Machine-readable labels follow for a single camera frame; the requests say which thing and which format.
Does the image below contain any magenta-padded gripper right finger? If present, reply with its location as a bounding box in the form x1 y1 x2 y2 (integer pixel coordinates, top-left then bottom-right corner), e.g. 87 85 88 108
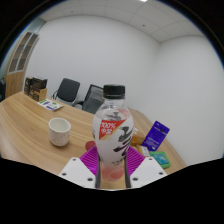
123 145 168 190

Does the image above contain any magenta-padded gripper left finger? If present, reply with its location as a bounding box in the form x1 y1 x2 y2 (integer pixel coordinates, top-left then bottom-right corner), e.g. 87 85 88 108
58 145 102 190

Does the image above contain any clear black-capped drink bottle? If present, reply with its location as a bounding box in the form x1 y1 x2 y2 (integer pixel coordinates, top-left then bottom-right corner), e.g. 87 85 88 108
91 84 135 183

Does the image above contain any green packet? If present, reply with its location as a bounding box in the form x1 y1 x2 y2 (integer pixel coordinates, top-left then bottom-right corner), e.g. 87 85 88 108
149 150 172 170

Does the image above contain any yellow snack packet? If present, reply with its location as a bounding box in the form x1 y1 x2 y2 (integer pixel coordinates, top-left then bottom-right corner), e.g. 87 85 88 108
138 145 152 158

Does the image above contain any flat round red coaster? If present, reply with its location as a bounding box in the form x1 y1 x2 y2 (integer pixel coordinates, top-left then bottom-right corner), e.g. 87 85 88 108
84 140 98 152

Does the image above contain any purple product package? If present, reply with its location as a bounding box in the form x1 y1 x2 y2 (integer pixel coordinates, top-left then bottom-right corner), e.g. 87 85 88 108
141 120 171 152

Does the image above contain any white patterned ceramic cup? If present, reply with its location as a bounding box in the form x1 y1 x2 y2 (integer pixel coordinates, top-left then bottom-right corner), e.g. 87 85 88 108
48 117 72 147

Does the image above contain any white green printed leaflet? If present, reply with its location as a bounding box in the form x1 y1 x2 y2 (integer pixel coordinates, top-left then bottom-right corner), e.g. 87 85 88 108
37 98 65 112

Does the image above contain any grey mesh office chair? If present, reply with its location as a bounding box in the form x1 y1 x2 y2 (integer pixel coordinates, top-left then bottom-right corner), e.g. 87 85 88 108
73 84 105 115

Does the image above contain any black office chair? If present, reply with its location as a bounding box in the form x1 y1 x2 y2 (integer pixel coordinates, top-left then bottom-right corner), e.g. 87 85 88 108
51 77 81 106

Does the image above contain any brown kraft cardboard box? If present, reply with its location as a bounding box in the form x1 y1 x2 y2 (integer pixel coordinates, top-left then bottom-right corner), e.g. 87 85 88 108
29 87 48 102

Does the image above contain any black cardboard box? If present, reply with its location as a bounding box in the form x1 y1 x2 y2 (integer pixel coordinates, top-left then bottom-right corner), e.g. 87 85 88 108
23 76 48 98

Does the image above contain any wooden glass-door shelf cabinet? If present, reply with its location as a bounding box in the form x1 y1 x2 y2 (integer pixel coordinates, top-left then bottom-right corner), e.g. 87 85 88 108
3 31 40 99

